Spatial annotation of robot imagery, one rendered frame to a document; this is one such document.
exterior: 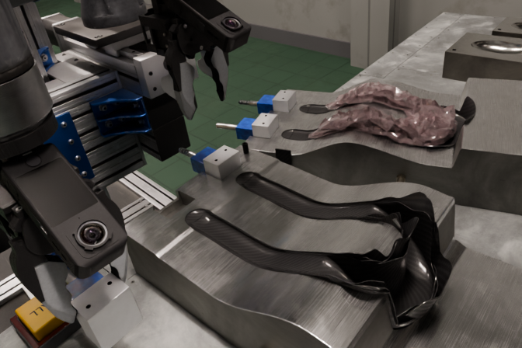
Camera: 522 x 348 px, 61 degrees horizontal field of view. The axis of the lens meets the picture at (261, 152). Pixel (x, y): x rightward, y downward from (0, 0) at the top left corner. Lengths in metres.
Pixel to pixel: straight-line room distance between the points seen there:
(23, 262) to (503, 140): 0.65
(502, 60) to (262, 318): 0.86
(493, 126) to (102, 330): 0.63
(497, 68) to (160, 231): 0.85
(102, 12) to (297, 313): 0.82
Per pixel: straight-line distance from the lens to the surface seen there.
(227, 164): 0.71
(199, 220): 0.65
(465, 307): 0.58
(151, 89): 0.99
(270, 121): 0.87
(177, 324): 0.65
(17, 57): 0.37
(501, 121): 0.82
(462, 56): 1.19
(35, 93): 0.38
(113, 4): 1.08
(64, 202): 0.38
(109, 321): 0.50
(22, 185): 0.39
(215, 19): 0.58
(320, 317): 0.45
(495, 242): 0.75
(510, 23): 1.44
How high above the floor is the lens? 1.30
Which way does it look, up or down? 33 degrees down
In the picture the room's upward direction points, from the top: 8 degrees counter-clockwise
